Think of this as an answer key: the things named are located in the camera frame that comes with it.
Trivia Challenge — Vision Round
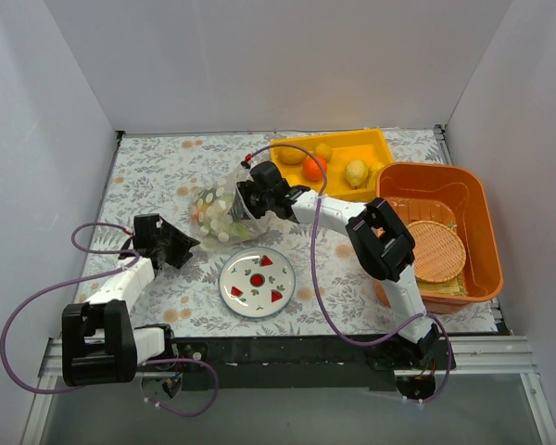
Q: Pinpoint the orange plastic tub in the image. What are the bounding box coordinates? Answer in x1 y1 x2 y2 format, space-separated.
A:
376 162 504 314

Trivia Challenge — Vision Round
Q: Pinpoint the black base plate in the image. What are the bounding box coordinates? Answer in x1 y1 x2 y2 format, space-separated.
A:
170 336 455 391

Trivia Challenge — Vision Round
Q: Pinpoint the aluminium frame rail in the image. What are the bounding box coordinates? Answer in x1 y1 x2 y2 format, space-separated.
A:
19 123 556 445

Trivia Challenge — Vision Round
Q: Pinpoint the wrinkled fake yellow lemon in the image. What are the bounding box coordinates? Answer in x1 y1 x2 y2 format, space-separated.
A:
344 159 369 189

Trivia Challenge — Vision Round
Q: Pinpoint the yellow plastic tray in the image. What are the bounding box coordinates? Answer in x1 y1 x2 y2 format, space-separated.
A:
270 129 393 202

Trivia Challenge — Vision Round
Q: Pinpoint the round woven bamboo basket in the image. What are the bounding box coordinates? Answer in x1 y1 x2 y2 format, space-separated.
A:
406 220 467 285

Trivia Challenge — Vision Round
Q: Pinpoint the fake yellow mango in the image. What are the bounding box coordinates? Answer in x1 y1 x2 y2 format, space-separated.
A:
276 146 307 165

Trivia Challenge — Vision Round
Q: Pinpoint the green bamboo placemat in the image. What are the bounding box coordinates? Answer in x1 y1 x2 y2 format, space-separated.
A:
416 220 471 298

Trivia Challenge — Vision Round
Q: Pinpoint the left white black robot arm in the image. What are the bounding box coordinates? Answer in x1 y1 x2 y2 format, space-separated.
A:
61 214 199 387

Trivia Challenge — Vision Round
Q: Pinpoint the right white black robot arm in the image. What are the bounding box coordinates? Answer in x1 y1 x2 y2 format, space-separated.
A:
233 160 442 369

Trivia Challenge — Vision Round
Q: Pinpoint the fake orange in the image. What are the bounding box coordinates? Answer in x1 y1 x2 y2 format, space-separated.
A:
302 157 327 182

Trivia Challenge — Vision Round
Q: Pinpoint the smooth fake yellow lemon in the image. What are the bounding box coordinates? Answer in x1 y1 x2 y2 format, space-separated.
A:
314 143 333 162

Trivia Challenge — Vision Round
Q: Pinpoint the watermelon pattern ceramic plate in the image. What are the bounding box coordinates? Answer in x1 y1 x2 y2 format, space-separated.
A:
219 247 296 319

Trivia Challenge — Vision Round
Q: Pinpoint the clear zip top bag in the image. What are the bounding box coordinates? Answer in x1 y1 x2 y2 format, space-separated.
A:
190 166 273 251

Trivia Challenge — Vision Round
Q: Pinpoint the floral pattern table mat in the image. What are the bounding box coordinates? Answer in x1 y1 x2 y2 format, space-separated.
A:
69 127 499 339

